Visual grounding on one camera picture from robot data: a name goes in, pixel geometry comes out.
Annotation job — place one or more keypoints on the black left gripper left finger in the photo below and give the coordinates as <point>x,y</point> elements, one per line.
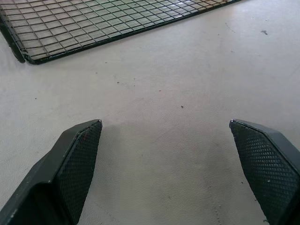
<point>58,173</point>

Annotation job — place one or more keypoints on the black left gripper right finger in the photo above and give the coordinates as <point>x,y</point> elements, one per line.
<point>269,164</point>

